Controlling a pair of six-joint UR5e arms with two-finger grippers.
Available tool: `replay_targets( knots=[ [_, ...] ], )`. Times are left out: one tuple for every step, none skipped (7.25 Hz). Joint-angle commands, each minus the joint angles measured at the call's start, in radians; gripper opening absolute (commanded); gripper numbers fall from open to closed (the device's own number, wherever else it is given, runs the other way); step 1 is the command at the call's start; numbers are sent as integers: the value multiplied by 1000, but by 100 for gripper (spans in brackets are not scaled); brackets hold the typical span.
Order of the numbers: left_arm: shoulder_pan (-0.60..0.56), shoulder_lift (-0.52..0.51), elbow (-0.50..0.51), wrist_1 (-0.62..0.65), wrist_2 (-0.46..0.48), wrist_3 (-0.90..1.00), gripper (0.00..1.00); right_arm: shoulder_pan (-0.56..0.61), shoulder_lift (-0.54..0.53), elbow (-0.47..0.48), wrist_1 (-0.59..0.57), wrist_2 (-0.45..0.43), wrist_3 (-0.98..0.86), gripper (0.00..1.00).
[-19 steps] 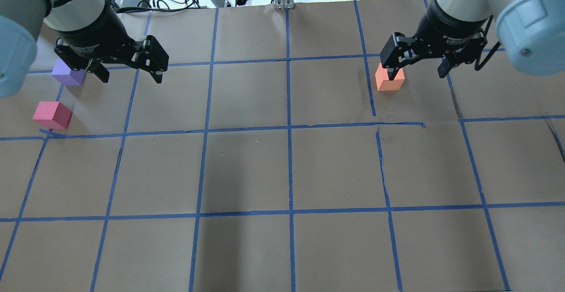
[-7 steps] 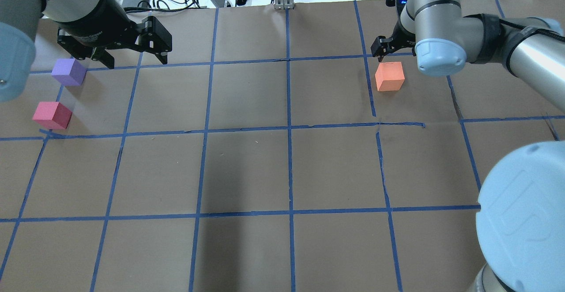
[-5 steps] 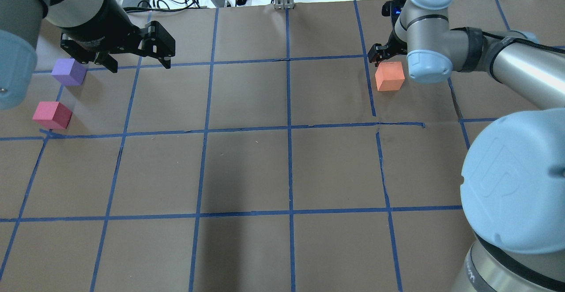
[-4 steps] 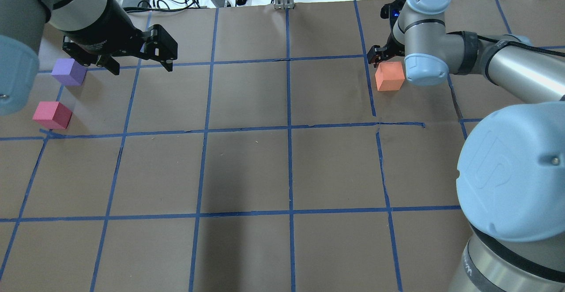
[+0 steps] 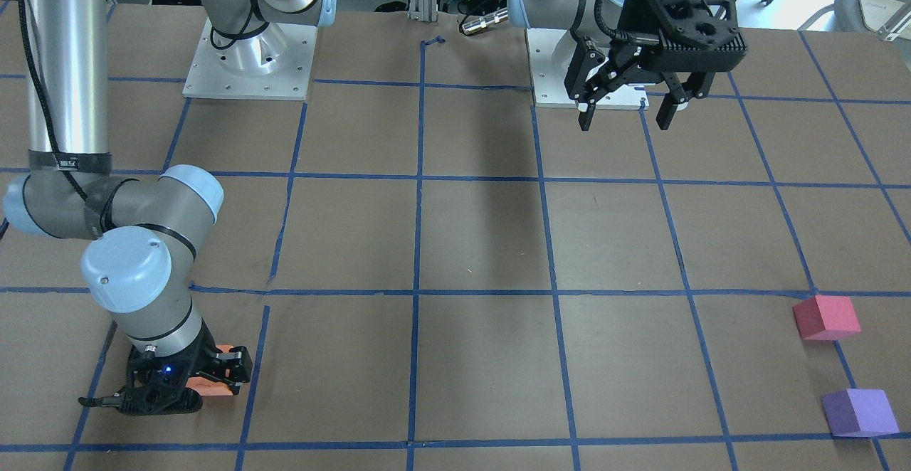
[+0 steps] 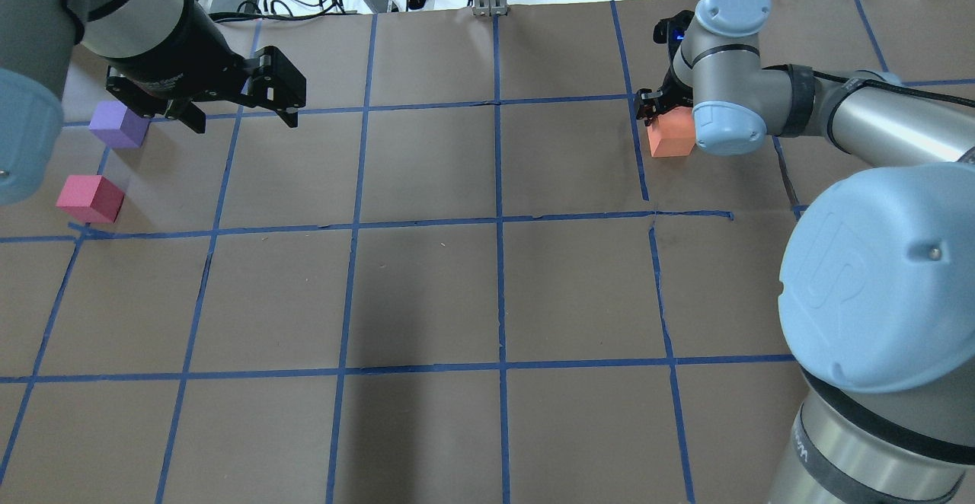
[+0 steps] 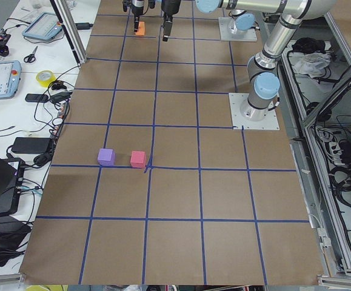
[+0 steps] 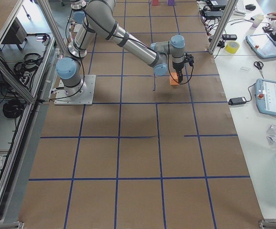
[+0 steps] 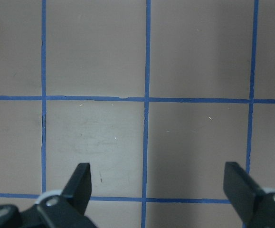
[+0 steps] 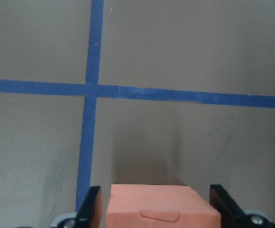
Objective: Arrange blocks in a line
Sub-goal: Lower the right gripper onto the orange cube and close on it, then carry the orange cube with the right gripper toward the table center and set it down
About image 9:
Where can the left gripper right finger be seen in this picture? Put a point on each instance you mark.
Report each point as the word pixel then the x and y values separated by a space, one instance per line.
pixel 254 204

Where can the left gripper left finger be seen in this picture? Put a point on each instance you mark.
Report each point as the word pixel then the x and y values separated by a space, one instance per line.
pixel 66 208

